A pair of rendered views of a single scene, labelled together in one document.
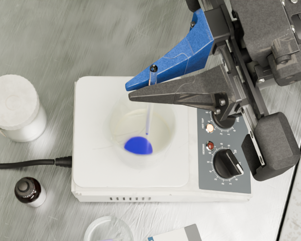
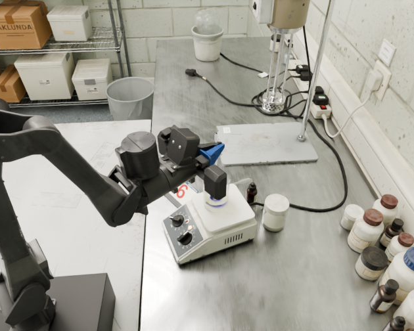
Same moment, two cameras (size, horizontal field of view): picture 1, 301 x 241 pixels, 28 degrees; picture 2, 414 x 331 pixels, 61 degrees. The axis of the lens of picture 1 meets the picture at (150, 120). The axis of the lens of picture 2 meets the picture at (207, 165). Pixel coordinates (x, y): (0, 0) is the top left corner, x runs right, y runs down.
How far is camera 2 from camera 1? 0.70 m
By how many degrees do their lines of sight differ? 62
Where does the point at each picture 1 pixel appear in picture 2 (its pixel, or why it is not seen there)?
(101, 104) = (239, 209)
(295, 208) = (140, 231)
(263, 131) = not seen: hidden behind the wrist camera
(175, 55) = (211, 151)
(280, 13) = (179, 131)
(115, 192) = not seen: hidden behind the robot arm
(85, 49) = (265, 261)
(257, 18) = (186, 131)
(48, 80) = (273, 241)
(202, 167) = (186, 211)
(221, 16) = (200, 161)
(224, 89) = not seen: hidden behind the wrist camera
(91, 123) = (239, 202)
